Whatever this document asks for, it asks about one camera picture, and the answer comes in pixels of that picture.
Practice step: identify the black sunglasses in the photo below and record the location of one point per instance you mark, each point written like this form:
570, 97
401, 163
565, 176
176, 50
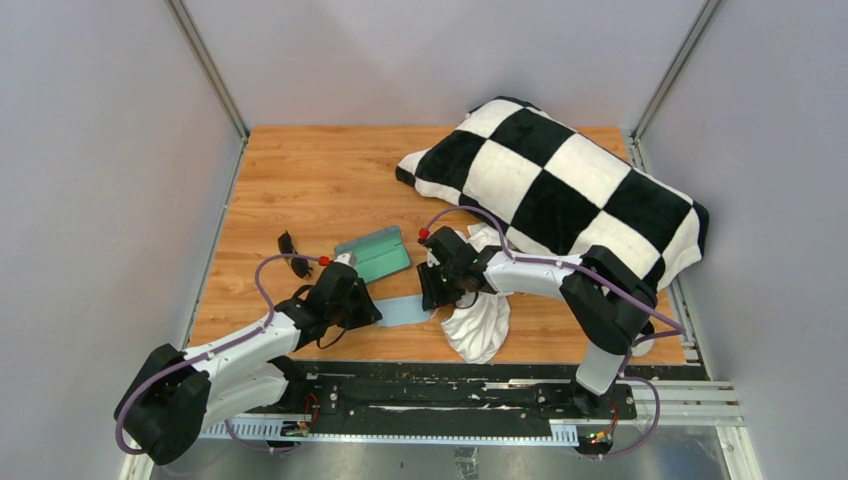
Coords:
299, 265

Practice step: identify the light blue cleaning cloth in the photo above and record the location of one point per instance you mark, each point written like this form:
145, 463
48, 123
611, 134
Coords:
402, 311

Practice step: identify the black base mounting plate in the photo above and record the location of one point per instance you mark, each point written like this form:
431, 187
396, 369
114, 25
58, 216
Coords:
415, 399

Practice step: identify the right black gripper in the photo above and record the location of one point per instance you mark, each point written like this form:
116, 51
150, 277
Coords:
433, 296

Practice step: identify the black white checkered pillow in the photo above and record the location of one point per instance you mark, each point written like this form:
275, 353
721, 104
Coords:
554, 191

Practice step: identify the grey glasses case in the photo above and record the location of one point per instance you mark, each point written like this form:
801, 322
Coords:
378, 255

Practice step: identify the aluminium frame post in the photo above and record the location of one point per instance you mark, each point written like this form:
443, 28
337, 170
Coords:
699, 27
194, 39

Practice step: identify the right aluminium frame post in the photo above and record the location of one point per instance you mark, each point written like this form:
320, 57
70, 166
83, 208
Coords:
699, 27

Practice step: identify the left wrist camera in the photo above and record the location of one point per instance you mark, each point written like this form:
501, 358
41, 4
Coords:
347, 258

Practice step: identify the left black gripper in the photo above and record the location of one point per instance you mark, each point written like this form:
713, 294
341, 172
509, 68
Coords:
368, 312

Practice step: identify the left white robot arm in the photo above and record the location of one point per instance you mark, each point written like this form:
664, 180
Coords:
177, 394

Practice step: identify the white crumpled cloth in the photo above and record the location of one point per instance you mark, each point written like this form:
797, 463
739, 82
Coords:
478, 326

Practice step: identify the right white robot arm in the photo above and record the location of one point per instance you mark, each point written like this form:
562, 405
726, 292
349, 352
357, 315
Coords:
611, 304

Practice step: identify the left aluminium frame post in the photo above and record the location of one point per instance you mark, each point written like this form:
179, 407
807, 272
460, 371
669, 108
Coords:
194, 39

